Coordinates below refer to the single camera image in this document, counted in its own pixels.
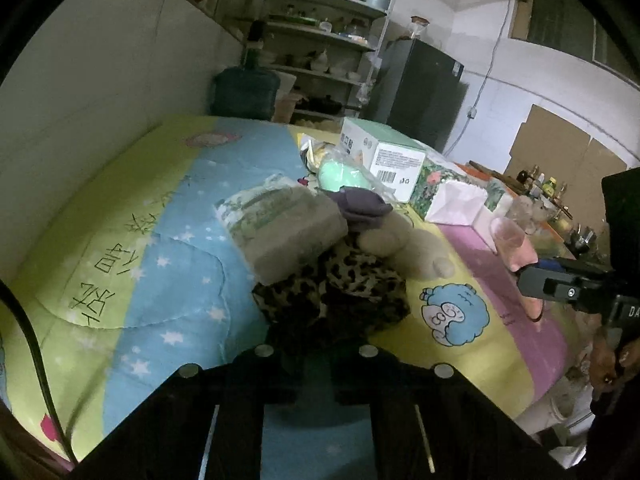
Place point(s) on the row of condiment bottles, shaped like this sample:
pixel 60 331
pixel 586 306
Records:
pixel 545 187

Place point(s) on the floral tissue pack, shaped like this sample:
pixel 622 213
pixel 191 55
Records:
pixel 450 195

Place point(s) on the beige plush toy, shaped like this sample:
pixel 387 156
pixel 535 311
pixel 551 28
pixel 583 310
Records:
pixel 415 250

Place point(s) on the pink plush toy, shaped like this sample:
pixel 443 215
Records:
pixel 515 245

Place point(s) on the cardboard sheets on wall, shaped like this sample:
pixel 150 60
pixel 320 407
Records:
pixel 565 150

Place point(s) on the glass jar with brown lid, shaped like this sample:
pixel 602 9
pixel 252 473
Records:
pixel 420 27

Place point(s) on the wall window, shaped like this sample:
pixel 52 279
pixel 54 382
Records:
pixel 565 25

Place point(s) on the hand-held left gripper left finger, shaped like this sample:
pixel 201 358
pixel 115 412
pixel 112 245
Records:
pixel 220 410

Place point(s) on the dark grey fridge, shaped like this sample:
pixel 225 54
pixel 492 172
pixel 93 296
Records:
pixel 415 95

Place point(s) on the leopard print cloth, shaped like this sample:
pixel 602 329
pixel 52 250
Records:
pixel 335 290

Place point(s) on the person's right hand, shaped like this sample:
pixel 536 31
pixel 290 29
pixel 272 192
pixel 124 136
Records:
pixel 612 360

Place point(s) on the green water jug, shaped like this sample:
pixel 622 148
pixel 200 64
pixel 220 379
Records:
pixel 245 92

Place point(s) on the white snack packet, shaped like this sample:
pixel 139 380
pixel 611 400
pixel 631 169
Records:
pixel 315 152

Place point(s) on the white metal shelf rack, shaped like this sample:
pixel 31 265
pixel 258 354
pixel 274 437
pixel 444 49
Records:
pixel 320 35

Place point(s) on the white green tissue pack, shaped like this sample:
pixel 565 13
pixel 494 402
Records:
pixel 285 225

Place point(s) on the white sack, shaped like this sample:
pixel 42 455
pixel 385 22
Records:
pixel 287 95

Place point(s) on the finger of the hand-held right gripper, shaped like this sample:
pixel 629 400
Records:
pixel 565 290

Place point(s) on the purple cloth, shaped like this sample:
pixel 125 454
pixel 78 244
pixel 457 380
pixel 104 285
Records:
pixel 360 207

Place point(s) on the green and white carton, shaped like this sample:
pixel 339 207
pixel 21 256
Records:
pixel 385 157

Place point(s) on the black wok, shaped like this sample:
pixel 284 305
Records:
pixel 322 104

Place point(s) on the wall socket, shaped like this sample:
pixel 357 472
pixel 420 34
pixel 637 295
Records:
pixel 471 112

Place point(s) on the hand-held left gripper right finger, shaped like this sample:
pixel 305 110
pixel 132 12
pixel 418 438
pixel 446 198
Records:
pixel 400 400

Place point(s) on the mint green sponge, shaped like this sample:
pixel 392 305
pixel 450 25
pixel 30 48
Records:
pixel 345 175

